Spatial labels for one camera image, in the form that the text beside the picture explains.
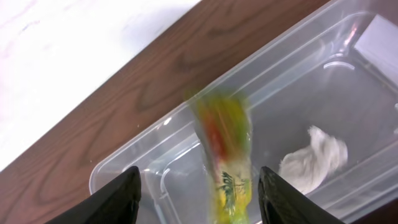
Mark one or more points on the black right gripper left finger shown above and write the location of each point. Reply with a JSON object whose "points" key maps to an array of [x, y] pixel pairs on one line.
{"points": [[116, 202]]}

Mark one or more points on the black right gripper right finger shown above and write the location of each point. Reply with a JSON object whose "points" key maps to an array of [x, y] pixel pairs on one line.
{"points": [[281, 203]]}

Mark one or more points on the white tissue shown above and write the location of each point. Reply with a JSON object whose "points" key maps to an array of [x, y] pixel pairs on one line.
{"points": [[308, 167]]}

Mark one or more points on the green orange snack wrapper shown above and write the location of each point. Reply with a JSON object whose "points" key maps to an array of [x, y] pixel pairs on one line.
{"points": [[224, 129]]}

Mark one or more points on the clear plastic waste bin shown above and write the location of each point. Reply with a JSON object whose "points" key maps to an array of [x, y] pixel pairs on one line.
{"points": [[336, 70]]}

